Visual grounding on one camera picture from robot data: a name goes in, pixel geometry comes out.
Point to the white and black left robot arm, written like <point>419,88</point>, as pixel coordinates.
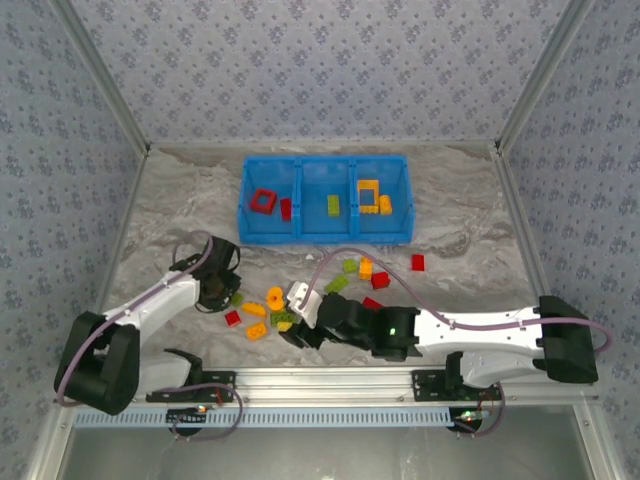
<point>160,305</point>

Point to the aluminium upright frame post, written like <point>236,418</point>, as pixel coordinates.
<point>106,75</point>
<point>540,75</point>

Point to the thin aluminium table edge rail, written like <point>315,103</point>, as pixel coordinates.
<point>225,145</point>

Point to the yellow lego cylinder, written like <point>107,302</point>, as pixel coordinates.
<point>385,205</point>

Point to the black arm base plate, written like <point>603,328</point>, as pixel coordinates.
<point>226,396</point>
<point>425,392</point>

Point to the aluminium lower frame post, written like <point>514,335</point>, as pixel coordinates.
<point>47,445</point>
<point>597,445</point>

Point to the black controller board with LED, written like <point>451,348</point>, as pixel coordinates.
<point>185,416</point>
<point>472,415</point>

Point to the orange arched lego piece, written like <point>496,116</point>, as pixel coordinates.
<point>254,309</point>

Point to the orange lego brick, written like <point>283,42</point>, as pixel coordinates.
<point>256,331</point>
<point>366,268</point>

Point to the grey metal panel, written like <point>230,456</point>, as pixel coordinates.
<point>325,455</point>

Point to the small red lego brick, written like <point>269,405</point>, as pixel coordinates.
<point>418,262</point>
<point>232,318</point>

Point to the blue three-compartment plastic bin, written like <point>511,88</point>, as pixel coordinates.
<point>320,175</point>

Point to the yellow lego window frame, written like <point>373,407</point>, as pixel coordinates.
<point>368,209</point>

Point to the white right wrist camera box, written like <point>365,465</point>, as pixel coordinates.
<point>310,312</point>

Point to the red square lego frame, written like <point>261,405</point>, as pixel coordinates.
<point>261,209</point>

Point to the small green lego brick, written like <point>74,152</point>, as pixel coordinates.
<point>350,265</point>

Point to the green long lego brick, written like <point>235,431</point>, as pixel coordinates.
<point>333,205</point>
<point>236,299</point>
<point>281,317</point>
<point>336,284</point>

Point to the yellow round lego piece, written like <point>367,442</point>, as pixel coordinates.
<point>274,301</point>

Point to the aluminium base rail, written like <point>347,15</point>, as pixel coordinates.
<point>325,385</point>

